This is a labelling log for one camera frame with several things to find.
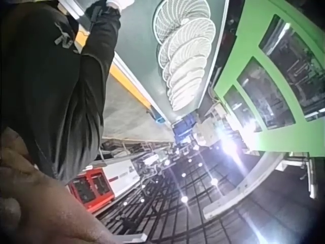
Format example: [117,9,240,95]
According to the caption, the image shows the blue crate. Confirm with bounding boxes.
[172,113,197,143]

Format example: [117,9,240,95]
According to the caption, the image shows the row of white fan grilles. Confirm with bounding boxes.
[153,0,216,111]

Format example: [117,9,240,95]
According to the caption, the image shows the red and white machine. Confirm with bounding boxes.
[67,159,141,214]

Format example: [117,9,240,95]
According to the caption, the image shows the green machine with windows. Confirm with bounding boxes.
[213,0,325,156]

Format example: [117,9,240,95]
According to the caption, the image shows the black wrist band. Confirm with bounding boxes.
[90,5,108,26]

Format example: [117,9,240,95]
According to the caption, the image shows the white curved machine frame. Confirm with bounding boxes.
[203,151,290,220]

